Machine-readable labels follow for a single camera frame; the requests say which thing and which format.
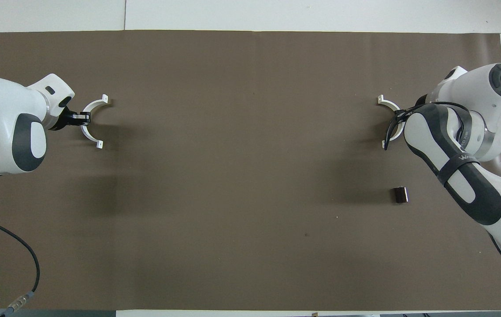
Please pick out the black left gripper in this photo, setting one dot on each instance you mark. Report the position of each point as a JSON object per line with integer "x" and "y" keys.
{"x": 61, "y": 119}

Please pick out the white half pipe clamp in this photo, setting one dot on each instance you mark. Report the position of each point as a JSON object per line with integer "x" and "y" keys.
{"x": 390, "y": 104}
{"x": 94, "y": 105}

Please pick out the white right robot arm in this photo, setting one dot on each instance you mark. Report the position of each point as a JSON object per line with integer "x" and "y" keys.
{"x": 475, "y": 110}

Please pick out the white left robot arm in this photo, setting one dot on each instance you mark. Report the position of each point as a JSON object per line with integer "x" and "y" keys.
{"x": 12, "y": 114}

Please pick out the brown table mat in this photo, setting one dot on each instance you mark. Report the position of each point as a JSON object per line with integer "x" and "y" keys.
{"x": 250, "y": 176}

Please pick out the small dark brown block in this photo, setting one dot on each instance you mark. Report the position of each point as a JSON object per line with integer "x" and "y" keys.
{"x": 400, "y": 195}

